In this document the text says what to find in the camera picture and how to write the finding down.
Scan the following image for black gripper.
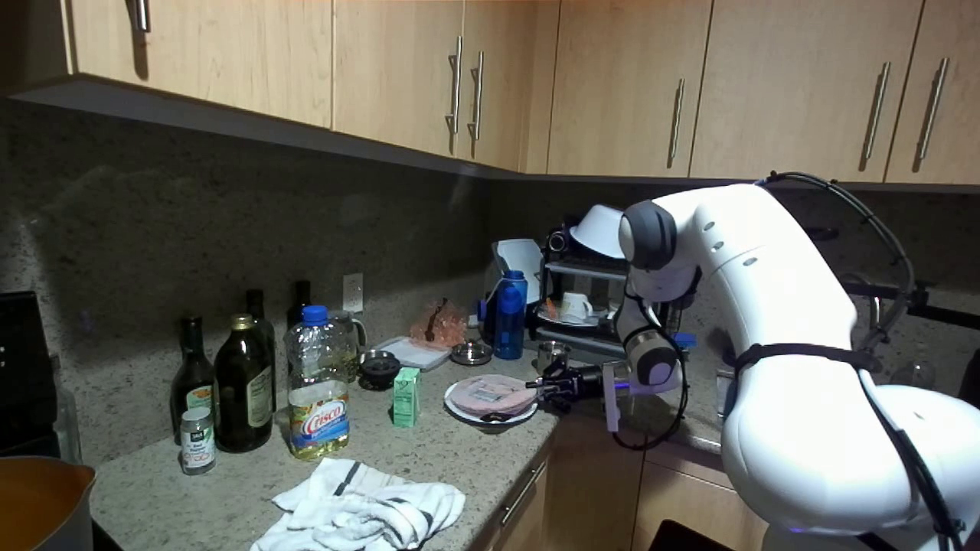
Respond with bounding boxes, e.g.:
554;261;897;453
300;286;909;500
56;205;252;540
524;359;611;415

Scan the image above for pink sliced ham package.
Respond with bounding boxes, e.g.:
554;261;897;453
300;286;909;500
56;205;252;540
449;371;539;419

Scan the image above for white round plate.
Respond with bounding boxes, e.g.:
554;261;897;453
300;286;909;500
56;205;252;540
441;371;545;430

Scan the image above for white striped towel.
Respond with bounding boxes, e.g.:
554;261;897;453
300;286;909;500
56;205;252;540
248;453;468;551

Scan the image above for steel cup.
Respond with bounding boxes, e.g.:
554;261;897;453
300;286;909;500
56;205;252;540
535;337;575;367

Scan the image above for blue water bottle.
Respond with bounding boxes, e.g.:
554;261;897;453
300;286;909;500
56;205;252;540
490;267;533;365

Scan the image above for small steel bowl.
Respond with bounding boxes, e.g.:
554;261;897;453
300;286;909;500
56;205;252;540
448;337;496;371

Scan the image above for white mug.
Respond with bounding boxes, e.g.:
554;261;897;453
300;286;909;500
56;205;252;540
554;290;599;330

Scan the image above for black dish rack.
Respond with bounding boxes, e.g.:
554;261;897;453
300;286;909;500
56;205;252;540
527;225;660;362

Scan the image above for wooden lower cabinets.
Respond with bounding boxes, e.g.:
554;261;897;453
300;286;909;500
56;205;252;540
468;406;773;551

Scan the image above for wooden cabinets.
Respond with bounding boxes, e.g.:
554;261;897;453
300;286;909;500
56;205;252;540
468;406;773;551
8;0;980;190

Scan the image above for pink packaged meat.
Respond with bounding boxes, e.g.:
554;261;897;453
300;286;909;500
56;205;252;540
407;294;475;352

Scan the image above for clear container white lid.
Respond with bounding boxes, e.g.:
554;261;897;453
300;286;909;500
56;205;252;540
377;333;453;374

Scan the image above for white jug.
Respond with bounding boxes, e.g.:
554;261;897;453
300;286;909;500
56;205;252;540
494;234;547;305

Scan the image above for small black bowl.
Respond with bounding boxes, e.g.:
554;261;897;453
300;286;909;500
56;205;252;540
354;344;403;392

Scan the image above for white bowl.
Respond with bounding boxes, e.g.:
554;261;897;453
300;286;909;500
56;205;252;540
565;201;631;262

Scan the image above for glass oil cruet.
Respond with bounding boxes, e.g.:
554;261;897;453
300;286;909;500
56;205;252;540
327;310;371;383

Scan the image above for plastic bottle blue cap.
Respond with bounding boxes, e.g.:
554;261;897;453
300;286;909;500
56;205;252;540
281;302;354;461

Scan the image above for dark slim bottle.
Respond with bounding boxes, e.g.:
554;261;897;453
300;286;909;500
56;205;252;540
286;274;314;330
242;286;279;355

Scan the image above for large olive oil bottle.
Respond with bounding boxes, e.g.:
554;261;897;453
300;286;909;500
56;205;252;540
215;312;279;455

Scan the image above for small white capped jar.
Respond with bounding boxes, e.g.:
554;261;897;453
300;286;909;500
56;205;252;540
177;405;221;475

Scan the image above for dark wine bottle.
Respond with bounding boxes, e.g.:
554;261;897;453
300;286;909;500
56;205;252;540
168;312;221;446

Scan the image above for kitchen faucet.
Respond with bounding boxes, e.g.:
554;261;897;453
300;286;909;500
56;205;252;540
842;277;980;330

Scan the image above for wooden upper cabinets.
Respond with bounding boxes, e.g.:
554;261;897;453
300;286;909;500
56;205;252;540
8;0;980;190

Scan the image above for orange cooking pot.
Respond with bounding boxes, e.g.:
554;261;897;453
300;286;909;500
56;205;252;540
0;453;99;551

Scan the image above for white wall outlet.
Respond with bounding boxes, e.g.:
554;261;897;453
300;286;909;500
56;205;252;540
339;269;366;315

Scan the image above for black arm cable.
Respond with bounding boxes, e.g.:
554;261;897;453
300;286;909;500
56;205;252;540
609;167;969;551

